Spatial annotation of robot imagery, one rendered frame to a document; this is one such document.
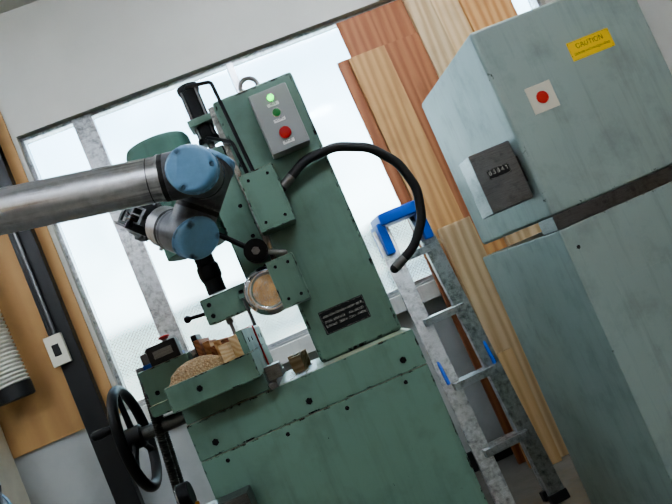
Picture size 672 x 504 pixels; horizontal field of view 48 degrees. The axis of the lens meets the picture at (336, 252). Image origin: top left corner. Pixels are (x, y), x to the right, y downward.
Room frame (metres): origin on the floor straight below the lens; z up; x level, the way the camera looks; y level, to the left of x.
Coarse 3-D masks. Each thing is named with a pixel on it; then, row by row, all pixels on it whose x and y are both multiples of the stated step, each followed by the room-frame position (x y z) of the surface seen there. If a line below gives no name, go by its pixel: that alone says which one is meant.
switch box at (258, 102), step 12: (252, 96) 1.84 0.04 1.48; (264, 96) 1.84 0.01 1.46; (276, 96) 1.84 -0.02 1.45; (288, 96) 1.84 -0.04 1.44; (252, 108) 1.86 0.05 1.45; (264, 108) 1.84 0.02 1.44; (288, 108) 1.84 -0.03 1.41; (264, 120) 1.84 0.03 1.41; (288, 120) 1.84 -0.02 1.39; (300, 120) 1.84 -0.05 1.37; (264, 132) 1.84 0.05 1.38; (276, 132) 1.84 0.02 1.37; (300, 132) 1.84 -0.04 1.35; (276, 144) 1.84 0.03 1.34; (288, 144) 1.84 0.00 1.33; (300, 144) 1.85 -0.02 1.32; (276, 156) 1.87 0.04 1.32
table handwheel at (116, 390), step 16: (112, 400) 1.88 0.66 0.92; (128, 400) 2.04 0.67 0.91; (112, 416) 1.85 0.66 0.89; (128, 416) 1.96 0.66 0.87; (144, 416) 2.09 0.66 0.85; (176, 416) 1.96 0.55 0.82; (112, 432) 1.83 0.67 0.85; (128, 432) 1.95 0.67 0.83; (144, 432) 1.95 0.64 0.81; (128, 448) 1.83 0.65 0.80; (128, 464) 1.83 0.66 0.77; (160, 464) 2.05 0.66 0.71; (144, 480) 1.87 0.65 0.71; (160, 480) 1.99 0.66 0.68
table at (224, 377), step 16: (256, 352) 1.84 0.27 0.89; (224, 368) 1.70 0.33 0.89; (240, 368) 1.70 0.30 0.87; (256, 368) 1.70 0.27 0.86; (176, 384) 1.69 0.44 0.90; (192, 384) 1.69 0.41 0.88; (208, 384) 1.70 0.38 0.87; (224, 384) 1.70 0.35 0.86; (240, 384) 1.70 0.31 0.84; (176, 400) 1.69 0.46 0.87; (192, 400) 1.69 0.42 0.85
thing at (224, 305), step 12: (240, 288) 1.96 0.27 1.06; (204, 300) 1.95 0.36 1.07; (216, 300) 1.95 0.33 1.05; (228, 300) 1.96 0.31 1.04; (240, 300) 1.96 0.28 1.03; (204, 312) 1.95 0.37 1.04; (216, 312) 1.95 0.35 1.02; (228, 312) 1.96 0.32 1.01; (240, 312) 1.96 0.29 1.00; (228, 324) 1.98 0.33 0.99
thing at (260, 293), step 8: (256, 272) 1.86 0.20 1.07; (264, 272) 1.86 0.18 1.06; (248, 280) 1.86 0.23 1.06; (256, 280) 1.86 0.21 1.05; (264, 280) 1.86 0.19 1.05; (248, 288) 1.86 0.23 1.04; (256, 288) 1.86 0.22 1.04; (264, 288) 1.86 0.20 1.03; (272, 288) 1.86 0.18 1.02; (248, 296) 1.86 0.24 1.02; (256, 296) 1.86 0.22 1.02; (264, 296) 1.86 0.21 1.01; (272, 296) 1.86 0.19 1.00; (248, 304) 1.86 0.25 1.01; (256, 304) 1.86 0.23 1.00; (264, 304) 1.86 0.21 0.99; (272, 304) 1.86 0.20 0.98; (280, 304) 1.86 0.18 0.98; (264, 312) 1.86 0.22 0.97; (272, 312) 1.86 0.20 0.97
